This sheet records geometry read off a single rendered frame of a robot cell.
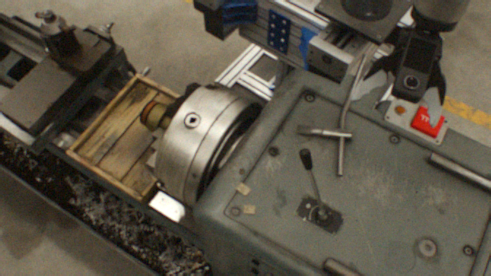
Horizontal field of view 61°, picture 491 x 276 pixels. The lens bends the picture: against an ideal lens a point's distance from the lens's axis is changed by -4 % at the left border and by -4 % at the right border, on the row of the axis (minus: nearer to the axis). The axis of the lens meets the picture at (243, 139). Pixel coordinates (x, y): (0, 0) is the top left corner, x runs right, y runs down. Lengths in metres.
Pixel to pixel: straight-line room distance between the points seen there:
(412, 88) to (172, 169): 0.57
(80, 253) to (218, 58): 1.36
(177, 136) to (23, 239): 1.56
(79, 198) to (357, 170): 1.14
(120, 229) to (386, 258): 1.01
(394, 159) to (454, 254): 0.22
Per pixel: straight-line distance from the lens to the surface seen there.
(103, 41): 1.59
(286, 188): 0.88
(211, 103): 1.00
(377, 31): 1.29
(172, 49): 2.78
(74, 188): 1.77
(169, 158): 1.00
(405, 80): 0.66
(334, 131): 0.93
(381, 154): 0.95
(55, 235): 2.35
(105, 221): 1.66
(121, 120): 1.44
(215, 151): 0.98
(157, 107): 1.15
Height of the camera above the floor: 2.06
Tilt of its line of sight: 61 degrees down
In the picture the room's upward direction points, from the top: 1 degrees counter-clockwise
